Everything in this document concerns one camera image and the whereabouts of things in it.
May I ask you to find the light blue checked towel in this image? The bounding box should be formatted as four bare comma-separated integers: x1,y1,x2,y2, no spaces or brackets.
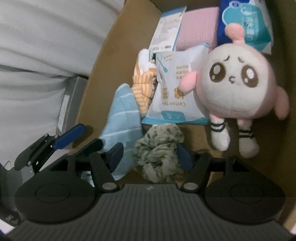
99,83,143,180

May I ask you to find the green white scrunchie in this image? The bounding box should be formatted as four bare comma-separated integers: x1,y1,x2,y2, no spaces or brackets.
132,123,184,183

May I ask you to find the white cotton swab bag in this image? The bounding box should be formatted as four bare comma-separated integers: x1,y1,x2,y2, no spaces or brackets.
142,43,210,125

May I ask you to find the pink round plush doll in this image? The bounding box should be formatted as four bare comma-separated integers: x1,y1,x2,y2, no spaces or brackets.
179,23,290,159

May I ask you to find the orange striped towel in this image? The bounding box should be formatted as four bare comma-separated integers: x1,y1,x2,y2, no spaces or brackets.
132,49,158,118

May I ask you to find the blue white carton box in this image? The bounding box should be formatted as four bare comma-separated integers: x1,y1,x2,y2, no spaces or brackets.
149,6,187,53

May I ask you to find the pink glitter sponge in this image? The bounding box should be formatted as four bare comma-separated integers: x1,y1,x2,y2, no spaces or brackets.
176,7,219,51

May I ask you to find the blue wet wipes pack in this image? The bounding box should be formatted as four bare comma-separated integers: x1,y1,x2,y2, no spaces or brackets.
217,0,273,55

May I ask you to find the grey cardboard box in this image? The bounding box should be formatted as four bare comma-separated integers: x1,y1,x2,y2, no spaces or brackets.
56,76,88,135

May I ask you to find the brown cardboard box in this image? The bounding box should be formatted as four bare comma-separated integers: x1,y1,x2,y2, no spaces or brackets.
72,0,296,230

